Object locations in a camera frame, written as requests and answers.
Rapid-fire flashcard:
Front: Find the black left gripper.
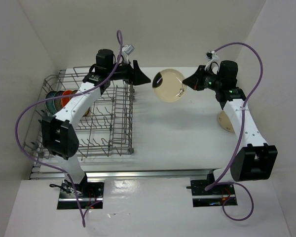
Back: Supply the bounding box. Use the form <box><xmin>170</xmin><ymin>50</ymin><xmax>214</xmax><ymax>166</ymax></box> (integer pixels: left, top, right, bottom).
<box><xmin>108</xmin><ymin>59</ymin><xmax>151</xmax><ymax>86</ymax></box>

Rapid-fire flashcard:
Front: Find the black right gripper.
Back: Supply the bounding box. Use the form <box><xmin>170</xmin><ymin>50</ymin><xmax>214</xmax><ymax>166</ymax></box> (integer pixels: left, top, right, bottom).
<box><xmin>183</xmin><ymin>65</ymin><xmax>222</xmax><ymax>91</ymax></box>

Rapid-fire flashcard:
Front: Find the cream plate with black mark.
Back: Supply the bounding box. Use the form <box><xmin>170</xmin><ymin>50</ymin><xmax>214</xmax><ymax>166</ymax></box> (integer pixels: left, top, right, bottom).
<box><xmin>152</xmin><ymin>69</ymin><xmax>187</xmax><ymax>103</ymax></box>

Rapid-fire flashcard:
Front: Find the yellow patterned plate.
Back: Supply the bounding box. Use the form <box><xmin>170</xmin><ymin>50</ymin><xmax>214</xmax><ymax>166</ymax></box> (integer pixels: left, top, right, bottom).
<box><xmin>71</xmin><ymin>90</ymin><xmax>90</xmax><ymax>117</ymax></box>

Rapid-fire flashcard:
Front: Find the orange plastic plate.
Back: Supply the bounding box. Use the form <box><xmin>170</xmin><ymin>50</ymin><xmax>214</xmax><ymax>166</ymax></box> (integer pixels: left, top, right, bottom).
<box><xmin>61</xmin><ymin>90</ymin><xmax>73</xmax><ymax>108</ymax></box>

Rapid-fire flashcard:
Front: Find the blue floral plate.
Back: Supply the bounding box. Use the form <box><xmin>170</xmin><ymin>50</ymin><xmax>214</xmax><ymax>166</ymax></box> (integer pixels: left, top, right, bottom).
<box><xmin>45</xmin><ymin>91</ymin><xmax>56</xmax><ymax>115</ymax></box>
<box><xmin>52</xmin><ymin>90</ymin><xmax>64</xmax><ymax>114</ymax></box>

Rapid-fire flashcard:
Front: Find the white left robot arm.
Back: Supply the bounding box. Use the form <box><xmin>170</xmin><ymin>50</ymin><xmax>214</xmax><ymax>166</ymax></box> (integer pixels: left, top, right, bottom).
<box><xmin>41</xmin><ymin>44</ymin><xmax>151</xmax><ymax>198</ymax></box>

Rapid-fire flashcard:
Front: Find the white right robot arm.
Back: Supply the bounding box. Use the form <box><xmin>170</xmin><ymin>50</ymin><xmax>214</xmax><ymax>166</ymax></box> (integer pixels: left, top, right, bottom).
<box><xmin>183</xmin><ymin>60</ymin><xmax>278</xmax><ymax>194</ymax></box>

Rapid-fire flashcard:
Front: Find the cream plate with floral print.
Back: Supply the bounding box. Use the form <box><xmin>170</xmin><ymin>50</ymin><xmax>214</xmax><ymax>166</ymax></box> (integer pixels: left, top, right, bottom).
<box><xmin>218</xmin><ymin>111</ymin><xmax>234</xmax><ymax>133</ymax></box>

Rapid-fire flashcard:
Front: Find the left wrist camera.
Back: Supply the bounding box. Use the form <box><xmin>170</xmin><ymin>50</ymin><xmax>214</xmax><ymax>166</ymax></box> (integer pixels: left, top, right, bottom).
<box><xmin>121</xmin><ymin>44</ymin><xmax>135</xmax><ymax>63</ymax></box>

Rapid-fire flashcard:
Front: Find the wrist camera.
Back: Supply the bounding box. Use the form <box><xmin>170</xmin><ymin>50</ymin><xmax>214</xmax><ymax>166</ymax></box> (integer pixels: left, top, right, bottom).
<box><xmin>121</xmin><ymin>44</ymin><xmax>135</xmax><ymax>63</ymax></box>
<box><xmin>205</xmin><ymin>50</ymin><xmax>219</xmax><ymax>70</ymax></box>

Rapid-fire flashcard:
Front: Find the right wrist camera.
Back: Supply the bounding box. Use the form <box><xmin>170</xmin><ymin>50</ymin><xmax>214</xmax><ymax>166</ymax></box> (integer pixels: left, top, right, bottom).
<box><xmin>205</xmin><ymin>50</ymin><xmax>219</xmax><ymax>70</ymax></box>

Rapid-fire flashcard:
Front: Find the grey wire dish rack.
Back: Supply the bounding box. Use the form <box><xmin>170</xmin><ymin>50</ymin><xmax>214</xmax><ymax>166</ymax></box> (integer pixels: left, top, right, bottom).
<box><xmin>21</xmin><ymin>80</ymin><xmax>135</xmax><ymax>164</ymax></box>

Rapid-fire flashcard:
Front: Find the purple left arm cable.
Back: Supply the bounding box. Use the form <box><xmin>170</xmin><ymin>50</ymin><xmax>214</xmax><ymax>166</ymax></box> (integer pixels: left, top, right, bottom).
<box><xmin>14</xmin><ymin>30</ymin><xmax>124</xmax><ymax>228</ymax></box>

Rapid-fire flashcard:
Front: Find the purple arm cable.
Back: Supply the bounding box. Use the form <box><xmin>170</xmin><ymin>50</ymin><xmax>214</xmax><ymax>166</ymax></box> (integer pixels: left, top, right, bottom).
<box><xmin>204</xmin><ymin>42</ymin><xmax>264</xmax><ymax>220</ymax></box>
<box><xmin>14</xmin><ymin>30</ymin><xmax>124</xmax><ymax>228</ymax></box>

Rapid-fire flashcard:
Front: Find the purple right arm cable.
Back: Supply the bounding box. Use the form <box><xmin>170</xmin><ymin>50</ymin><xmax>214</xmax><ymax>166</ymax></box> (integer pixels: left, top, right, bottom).
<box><xmin>204</xmin><ymin>42</ymin><xmax>264</xmax><ymax>220</ymax></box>

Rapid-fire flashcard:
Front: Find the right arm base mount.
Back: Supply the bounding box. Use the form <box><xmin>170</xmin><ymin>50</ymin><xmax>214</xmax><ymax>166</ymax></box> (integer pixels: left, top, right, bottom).
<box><xmin>186</xmin><ymin>180</ymin><xmax>237</xmax><ymax>207</ymax></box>

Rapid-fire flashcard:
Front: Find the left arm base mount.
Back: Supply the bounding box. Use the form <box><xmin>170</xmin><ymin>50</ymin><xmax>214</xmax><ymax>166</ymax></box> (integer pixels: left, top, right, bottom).
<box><xmin>49</xmin><ymin>181</ymin><xmax>104</xmax><ymax>210</ymax></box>

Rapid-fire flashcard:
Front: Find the aluminium rail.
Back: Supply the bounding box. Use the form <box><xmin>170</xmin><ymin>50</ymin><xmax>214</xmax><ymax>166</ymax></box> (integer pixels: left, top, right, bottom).
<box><xmin>29</xmin><ymin>169</ymin><xmax>213</xmax><ymax>180</ymax></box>

